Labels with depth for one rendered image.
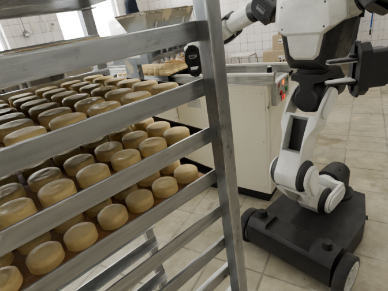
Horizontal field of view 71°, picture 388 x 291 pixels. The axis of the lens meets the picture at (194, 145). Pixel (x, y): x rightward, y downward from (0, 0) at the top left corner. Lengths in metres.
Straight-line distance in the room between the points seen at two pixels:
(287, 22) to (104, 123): 0.94
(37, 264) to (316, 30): 1.06
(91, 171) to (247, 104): 1.36
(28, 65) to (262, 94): 1.43
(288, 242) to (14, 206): 1.27
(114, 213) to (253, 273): 1.20
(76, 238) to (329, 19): 1.00
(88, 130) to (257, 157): 1.55
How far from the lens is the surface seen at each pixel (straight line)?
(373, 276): 1.70
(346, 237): 1.60
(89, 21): 0.83
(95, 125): 0.38
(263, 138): 1.76
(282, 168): 1.27
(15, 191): 0.49
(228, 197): 0.56
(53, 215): 0.40
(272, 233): 1.53
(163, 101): 0.43
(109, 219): 0.49
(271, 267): 1.64
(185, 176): 0.55
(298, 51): 1.20
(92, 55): 0.37
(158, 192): 0.53
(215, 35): 0.45
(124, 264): 1.09
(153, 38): 0.42
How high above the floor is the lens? 1.25
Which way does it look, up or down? 25 degrees down
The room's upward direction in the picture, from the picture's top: 9 degrees counter-clockwise
